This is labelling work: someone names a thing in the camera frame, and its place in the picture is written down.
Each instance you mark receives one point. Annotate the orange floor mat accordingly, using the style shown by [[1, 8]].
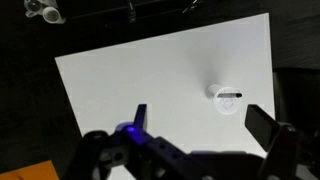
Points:
[[30, 171]]

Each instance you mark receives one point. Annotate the white plastic fixture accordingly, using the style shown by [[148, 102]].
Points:
[[50, 14]]

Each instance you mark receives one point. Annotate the clear plastic measuring cup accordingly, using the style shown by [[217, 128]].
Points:
[[226, 105]]

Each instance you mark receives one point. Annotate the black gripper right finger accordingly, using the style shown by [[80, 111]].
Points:
[[263, 125]]

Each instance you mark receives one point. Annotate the black and silver marker pen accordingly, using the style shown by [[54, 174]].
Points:
[[238, 95]]

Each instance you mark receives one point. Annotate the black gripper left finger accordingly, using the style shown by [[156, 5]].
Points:
[[142, 116]]

